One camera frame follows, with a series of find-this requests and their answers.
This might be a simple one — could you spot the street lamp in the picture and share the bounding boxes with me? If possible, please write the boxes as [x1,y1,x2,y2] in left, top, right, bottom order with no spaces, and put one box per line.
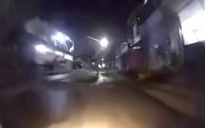
[86,35,110,69]

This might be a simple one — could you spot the dark vehicle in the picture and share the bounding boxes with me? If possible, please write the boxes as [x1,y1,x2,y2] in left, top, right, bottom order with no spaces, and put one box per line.
[72,59,85,71]

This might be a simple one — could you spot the building with lit signs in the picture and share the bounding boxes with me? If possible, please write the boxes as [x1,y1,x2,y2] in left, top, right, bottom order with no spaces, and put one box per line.
[0,17,76,77]

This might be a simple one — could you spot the row of buildings with shutters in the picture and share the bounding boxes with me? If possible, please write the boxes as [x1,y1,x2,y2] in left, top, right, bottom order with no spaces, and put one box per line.
[113,0,205,80]

